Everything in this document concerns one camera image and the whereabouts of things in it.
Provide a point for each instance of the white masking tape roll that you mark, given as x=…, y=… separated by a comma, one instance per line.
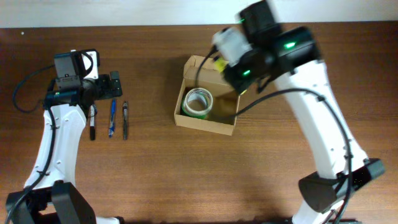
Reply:
x=199, y=92

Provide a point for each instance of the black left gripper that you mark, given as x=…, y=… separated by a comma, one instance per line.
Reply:
x=111, y=86

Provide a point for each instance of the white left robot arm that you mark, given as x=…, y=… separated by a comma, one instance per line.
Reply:
x=49, y=194

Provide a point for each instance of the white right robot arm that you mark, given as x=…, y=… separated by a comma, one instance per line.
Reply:
x=300, y=74

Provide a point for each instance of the brown cardboard box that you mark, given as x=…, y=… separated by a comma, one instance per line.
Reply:
x=226, y=100

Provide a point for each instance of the green tape roll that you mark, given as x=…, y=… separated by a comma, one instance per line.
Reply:
x=197, y=106

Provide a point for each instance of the black clear retractable pen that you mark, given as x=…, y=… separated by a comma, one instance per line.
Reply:
x=125, y=120

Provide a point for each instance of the white Sharpie permanent marker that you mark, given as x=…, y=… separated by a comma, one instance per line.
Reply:
x=93, y=113

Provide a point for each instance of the blue retractable pen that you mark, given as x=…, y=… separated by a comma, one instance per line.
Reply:
x=111, y=129

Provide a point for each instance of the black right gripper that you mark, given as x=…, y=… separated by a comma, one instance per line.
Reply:
x=236, y=82

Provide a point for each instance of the yellow highlighter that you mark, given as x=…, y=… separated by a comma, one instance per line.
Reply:
x=219, y=63

